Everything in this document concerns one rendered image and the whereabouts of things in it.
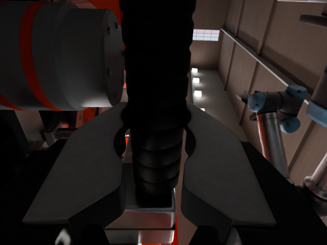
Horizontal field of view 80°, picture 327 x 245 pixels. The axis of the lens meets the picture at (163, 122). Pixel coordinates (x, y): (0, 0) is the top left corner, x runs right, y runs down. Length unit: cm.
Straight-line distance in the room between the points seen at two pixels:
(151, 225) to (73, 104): 18
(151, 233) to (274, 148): 70
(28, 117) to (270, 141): 75
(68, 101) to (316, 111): 56
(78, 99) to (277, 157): 72
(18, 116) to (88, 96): 14
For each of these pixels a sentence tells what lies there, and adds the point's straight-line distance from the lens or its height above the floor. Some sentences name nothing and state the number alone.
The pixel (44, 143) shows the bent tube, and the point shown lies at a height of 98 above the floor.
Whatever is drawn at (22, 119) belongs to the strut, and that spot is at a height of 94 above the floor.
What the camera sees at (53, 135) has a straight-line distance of 41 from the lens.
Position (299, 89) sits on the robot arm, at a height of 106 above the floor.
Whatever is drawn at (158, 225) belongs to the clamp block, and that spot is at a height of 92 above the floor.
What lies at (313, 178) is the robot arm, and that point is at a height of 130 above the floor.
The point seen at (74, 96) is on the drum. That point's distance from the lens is 27.
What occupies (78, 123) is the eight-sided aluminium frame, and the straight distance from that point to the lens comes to 55.
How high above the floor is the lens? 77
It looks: 33 degrees up
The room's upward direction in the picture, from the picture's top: 178 degrees counter-clockwise
